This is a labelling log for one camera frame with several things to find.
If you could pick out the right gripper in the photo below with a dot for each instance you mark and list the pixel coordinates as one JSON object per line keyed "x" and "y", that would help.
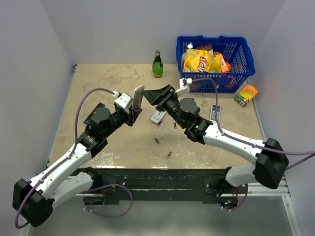
{"x": 164, "y": 95}

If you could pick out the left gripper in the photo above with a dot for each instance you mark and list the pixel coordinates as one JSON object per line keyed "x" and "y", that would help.
{"x": 133, "y": 115}

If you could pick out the white air conditioner remote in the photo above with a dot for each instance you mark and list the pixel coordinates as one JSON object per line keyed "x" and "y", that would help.
{"x": 138, "y": 97}

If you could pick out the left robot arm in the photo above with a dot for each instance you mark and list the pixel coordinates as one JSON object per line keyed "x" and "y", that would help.
{"x": 34, "y": 199}

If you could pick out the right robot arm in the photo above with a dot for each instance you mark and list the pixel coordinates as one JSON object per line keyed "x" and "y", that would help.
{"x": 267, "y": 161}

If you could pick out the black remote control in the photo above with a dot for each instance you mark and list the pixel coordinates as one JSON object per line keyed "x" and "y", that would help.
{"x": 88, "y": 119}

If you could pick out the white grey remote control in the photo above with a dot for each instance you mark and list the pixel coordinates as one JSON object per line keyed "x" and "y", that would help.
{"x": 215, "y": 112}

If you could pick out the green glass bottle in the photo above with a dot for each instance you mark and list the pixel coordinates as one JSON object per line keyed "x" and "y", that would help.
{"x": 157, "y": 67}

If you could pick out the yellow chips bag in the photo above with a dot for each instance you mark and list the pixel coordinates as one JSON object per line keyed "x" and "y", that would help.
{"x": 201, "y": 61}

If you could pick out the brown snack package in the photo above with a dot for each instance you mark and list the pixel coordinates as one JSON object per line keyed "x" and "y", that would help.
{"x": 205, "y": 47}

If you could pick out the orange snack box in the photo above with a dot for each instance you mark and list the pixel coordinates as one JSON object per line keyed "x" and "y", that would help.
{"x": 225, "y": 66}

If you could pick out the blue plastic shopping basket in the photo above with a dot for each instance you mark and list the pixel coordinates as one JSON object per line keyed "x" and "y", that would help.
{"x": 226, "y": 60}

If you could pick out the green orange carton box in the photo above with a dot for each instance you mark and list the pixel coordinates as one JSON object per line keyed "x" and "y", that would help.
{"x": 246, "y": 95}

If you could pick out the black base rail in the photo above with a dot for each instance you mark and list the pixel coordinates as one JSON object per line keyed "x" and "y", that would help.
{"x": 190, "y": 185}

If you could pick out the aluminium frame rail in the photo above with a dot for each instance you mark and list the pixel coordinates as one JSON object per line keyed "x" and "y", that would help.
{"x": 256, "y": 189}

